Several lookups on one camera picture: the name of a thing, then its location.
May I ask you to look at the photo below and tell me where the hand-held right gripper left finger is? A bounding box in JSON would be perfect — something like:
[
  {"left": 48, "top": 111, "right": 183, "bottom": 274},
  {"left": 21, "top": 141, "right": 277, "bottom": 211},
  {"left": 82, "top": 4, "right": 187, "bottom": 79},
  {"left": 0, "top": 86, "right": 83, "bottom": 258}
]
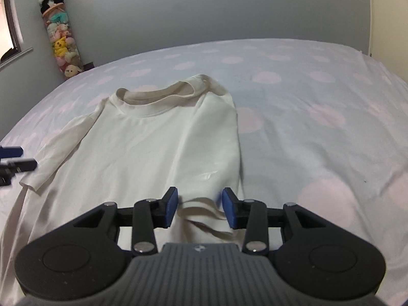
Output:
[{"left": 72, "top": 187, "right": 178, "bottom": 256}]

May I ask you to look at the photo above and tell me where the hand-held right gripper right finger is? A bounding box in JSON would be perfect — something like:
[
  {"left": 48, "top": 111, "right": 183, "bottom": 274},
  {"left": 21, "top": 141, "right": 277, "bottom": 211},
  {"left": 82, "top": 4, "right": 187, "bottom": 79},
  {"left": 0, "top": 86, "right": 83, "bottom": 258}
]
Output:
[{"left": 222, "top": 187, "right": 322, "bottom": 256}]

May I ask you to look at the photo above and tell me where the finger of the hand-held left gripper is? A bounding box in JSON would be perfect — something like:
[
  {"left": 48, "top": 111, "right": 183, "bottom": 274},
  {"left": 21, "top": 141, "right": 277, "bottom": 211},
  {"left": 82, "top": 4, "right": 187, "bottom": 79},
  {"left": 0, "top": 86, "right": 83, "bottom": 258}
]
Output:
[
  {"left": 0, "top": 146, "right": 24, "bottom": 158},
  {"left": 0, "top": 157, "right": 39, "bottom": 187}
]

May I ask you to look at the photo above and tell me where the white T-shirt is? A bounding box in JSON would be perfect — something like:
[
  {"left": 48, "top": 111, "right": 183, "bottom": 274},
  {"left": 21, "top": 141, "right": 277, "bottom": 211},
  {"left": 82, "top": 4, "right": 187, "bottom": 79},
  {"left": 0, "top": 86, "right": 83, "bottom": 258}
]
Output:
[{"left": 19, "top": 74, "right": 245, "bottom": 250}]

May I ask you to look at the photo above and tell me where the clear tube of plush toys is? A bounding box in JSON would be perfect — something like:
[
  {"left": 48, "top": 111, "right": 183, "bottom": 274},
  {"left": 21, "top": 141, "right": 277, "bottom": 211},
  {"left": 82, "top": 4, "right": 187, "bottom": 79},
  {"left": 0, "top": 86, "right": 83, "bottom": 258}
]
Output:
[{"left": 41, "top": 3, "right": 85, "bottom": 81}]

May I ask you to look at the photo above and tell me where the polka dot bed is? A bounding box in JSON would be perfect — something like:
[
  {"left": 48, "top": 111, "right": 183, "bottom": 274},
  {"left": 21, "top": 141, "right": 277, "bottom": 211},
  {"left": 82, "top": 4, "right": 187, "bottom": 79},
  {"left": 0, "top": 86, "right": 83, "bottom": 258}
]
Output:
[{"left": 0, "top": 38, "right": 408, "bottom": 306}]

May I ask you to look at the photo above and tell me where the window with dark frame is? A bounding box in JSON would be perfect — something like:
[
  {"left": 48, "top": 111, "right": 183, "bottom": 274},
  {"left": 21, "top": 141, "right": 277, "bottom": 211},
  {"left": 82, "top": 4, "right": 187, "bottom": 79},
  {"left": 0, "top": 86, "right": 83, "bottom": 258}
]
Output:
[{"left": 0, "top": 0, "right": 34, "bottom": 71}]

